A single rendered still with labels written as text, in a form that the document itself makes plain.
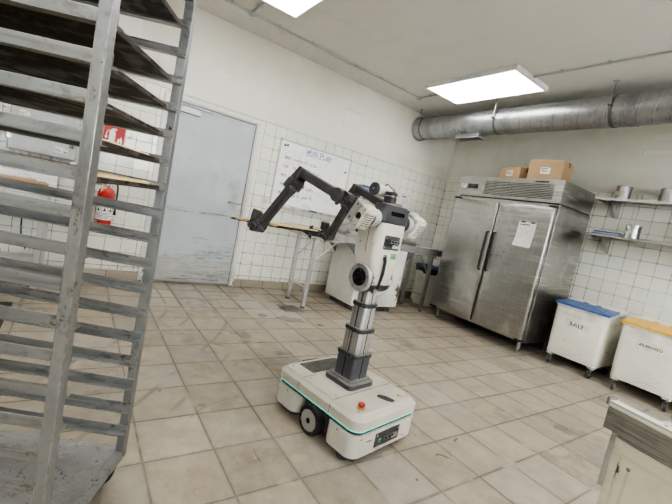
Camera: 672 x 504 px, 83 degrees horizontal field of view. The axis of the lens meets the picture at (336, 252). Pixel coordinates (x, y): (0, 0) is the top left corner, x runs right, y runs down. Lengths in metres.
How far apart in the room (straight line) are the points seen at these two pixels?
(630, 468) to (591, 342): 3.91
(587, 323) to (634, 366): 0.55
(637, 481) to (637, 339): 3.77
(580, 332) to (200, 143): 4.70
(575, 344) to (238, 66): 4.88
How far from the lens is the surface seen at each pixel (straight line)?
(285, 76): 5.17
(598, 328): 4.89
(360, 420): 1.96
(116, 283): 1.54
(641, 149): 5.74
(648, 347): 4.76
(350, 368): 2.16
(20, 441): 1.89
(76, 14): 1.15
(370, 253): 1.98
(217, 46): 4.91
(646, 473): 1.04
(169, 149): 1.45
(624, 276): 5.50
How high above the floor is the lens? 1.17
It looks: 6 degrees down
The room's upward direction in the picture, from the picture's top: 12 degrees clockwise
